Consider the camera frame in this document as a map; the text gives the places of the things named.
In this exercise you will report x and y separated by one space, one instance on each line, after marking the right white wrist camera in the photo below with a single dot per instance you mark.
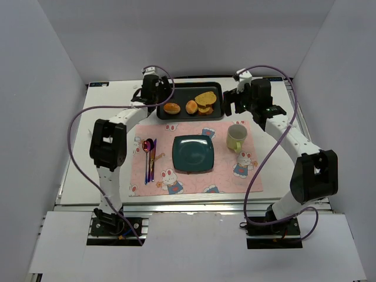
242 77

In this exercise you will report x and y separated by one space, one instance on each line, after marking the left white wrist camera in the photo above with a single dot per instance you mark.
147 71

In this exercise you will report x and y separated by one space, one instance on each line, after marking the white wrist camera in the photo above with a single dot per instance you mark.
147 71
242 77

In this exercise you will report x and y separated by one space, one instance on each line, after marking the pink bunny placemat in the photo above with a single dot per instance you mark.
231 171

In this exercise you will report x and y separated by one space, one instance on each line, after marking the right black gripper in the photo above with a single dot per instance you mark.
232 98

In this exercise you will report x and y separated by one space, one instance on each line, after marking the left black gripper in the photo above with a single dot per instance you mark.
164 89

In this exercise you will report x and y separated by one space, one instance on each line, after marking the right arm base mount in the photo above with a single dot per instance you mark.
285 235

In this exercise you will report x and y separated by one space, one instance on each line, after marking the round bun orange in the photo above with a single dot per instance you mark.
191 107

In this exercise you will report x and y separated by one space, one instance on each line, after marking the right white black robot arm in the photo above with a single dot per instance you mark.
315 174

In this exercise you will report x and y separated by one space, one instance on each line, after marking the toast slice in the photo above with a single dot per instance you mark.
206 98

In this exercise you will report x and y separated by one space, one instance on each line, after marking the iridescent knife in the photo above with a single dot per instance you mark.
152 160

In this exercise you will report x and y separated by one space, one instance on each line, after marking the brown bread slice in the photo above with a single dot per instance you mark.
203 111

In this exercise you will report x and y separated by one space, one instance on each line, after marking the dark green square plate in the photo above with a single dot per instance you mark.
193 153

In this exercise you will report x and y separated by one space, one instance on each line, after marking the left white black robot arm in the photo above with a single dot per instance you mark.
108 148

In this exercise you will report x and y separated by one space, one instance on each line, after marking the white front board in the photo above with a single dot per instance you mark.
199 247

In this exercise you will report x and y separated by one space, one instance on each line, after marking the round bun left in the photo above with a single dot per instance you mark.
171 108

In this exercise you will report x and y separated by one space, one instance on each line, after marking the pale green mug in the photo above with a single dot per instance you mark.
236 135

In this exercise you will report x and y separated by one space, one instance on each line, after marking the iridescent spoon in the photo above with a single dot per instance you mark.
147 146

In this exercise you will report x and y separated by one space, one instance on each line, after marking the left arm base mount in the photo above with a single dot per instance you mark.
111 230

